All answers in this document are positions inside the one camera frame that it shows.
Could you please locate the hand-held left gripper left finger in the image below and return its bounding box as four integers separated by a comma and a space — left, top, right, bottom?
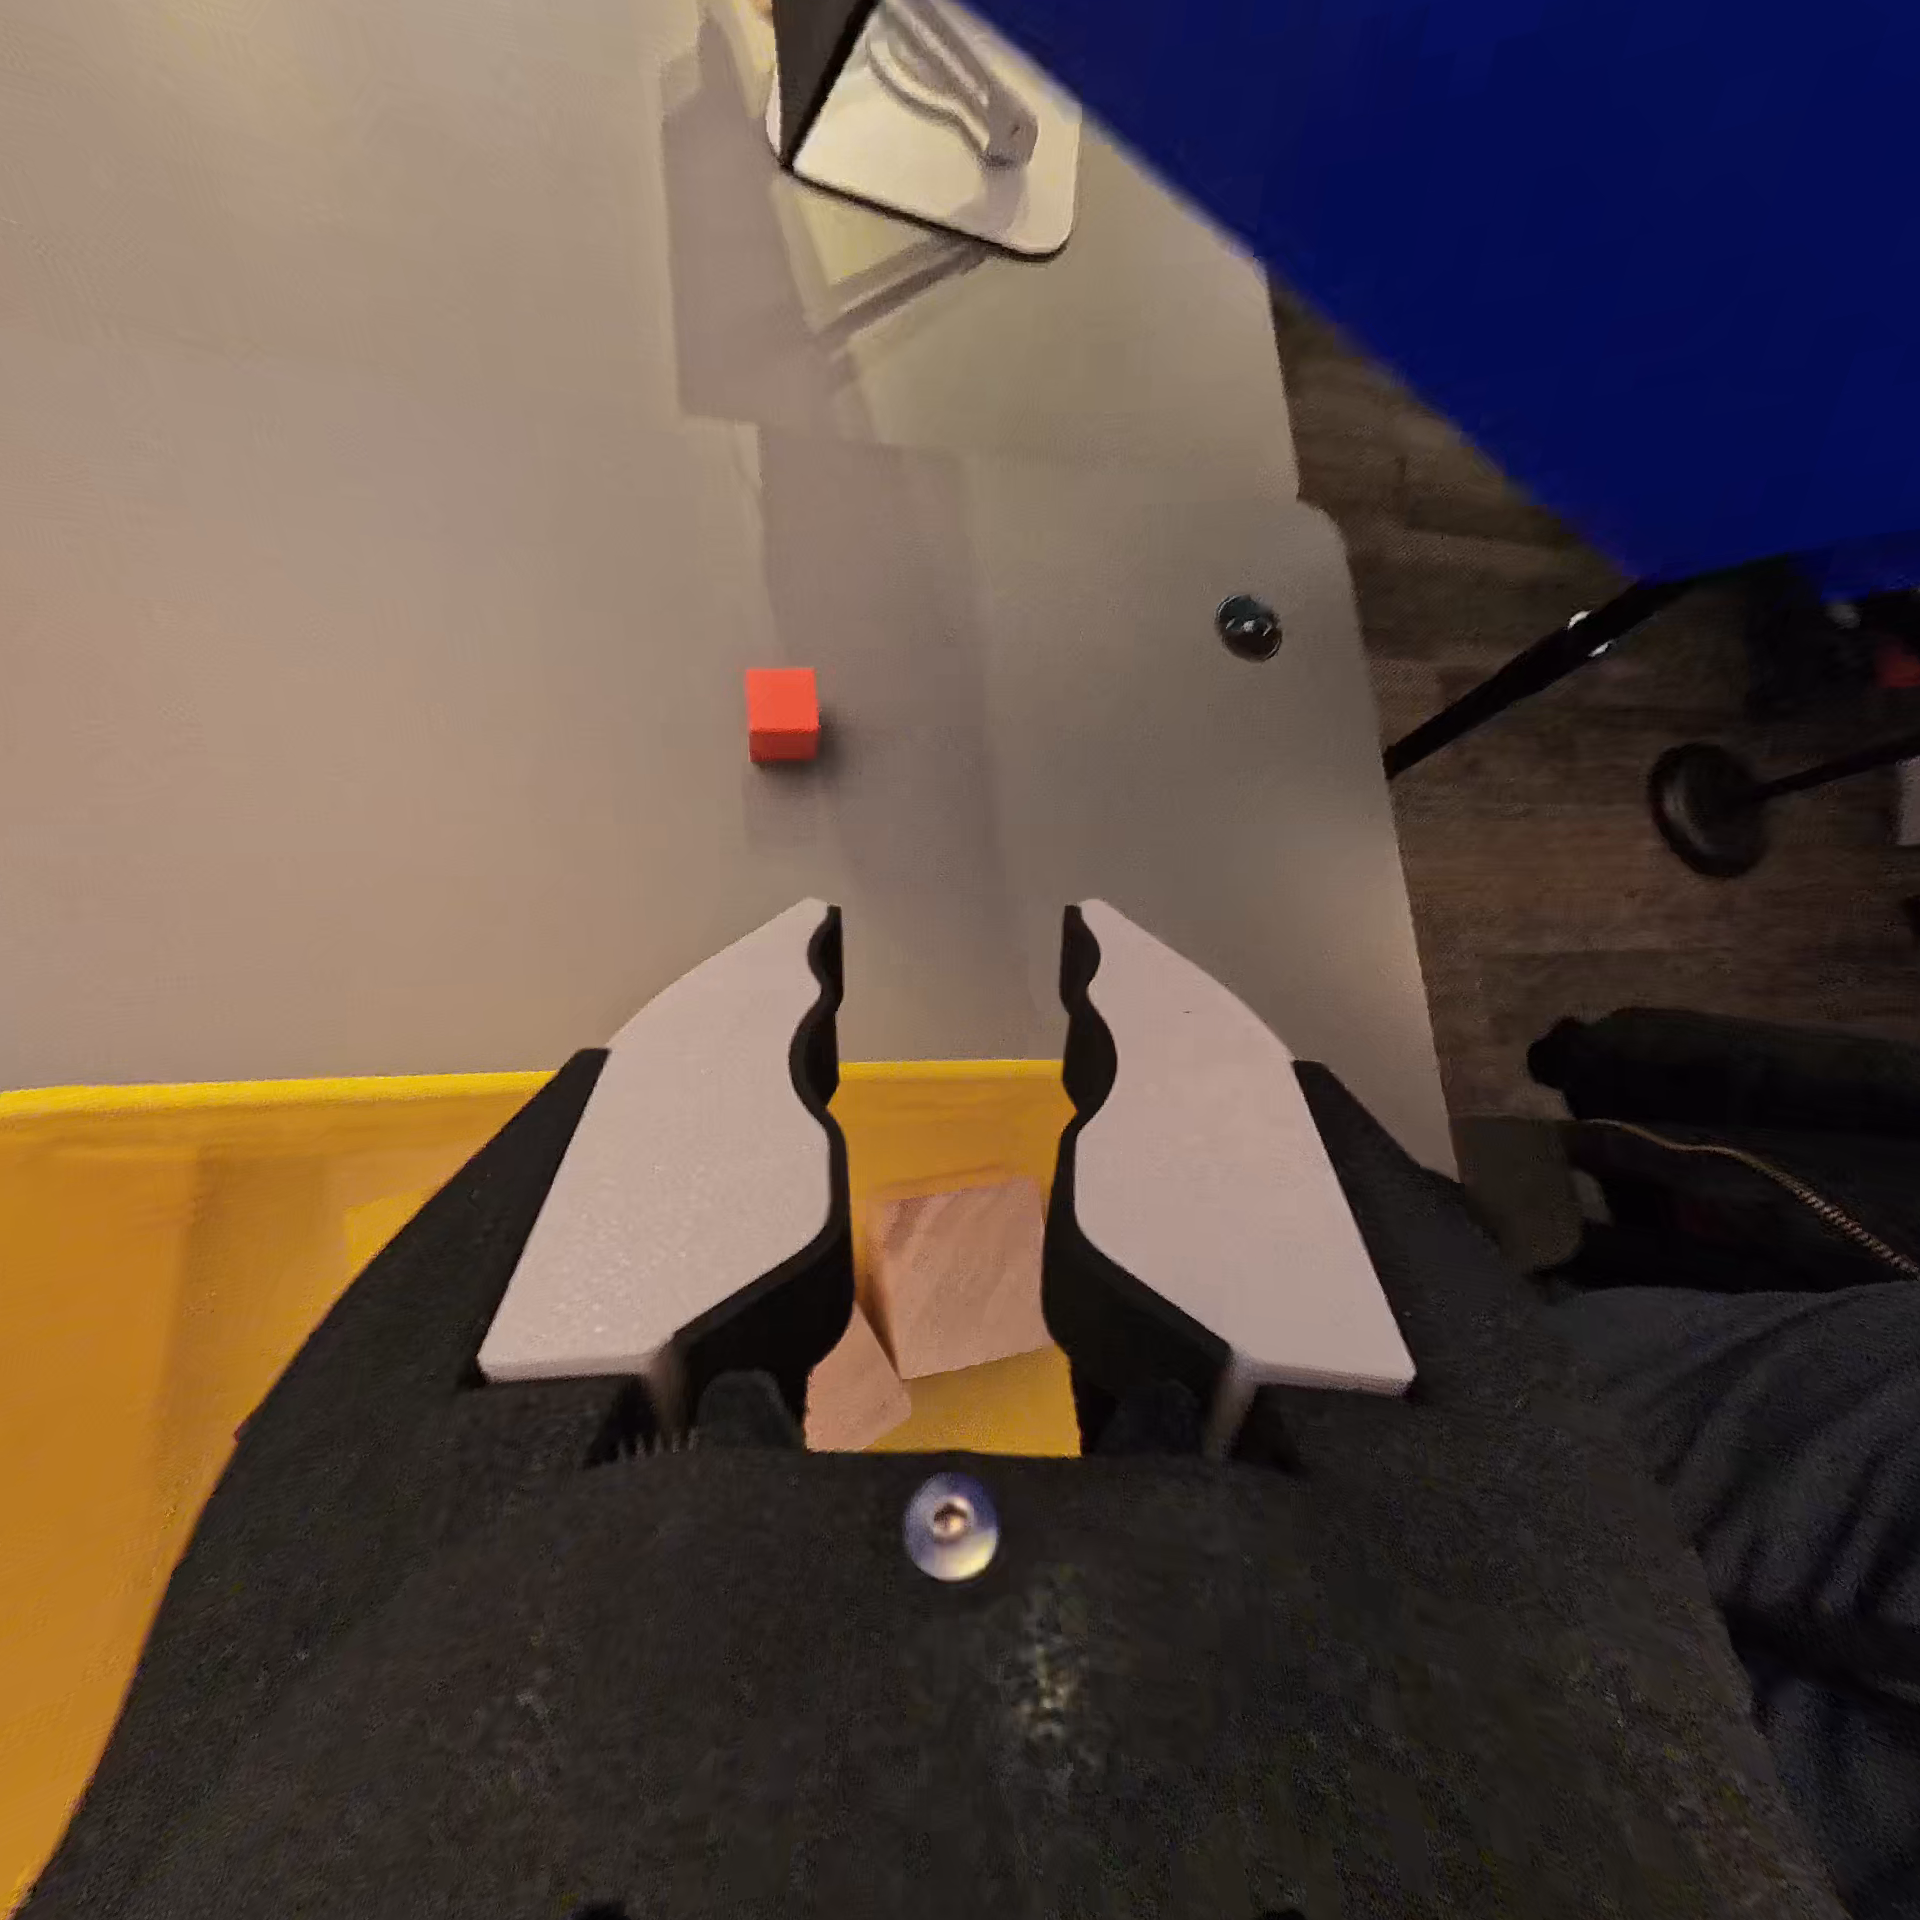
474, 898, 858, 1453

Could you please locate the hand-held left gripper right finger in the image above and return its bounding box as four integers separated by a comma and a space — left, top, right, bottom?
1040, 898, 1418, 1453

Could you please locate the pile of wooden cubes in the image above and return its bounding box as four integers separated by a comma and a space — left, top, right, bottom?
804, 1175, 1051, 1455

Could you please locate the small red cube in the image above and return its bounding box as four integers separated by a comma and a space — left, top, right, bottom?
745, 667, 824, 768

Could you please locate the yellow plastic bin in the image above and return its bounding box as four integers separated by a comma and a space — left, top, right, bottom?
0, 1057, 1087, 1871

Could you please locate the blue plastic bin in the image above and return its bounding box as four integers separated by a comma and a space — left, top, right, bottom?
961, 0, 1920, 602

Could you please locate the person's dark jacket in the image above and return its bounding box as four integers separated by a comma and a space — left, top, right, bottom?
1527, 1005, 1920, 1297

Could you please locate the black floor stand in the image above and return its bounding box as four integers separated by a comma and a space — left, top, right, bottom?
1380, 571, 1920, 883

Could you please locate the person's jeans leg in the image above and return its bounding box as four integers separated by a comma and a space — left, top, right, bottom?
1561, 1275, 1920, 1920

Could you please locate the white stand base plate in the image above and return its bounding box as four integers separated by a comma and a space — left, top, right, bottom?
764, 0, 1084, 267

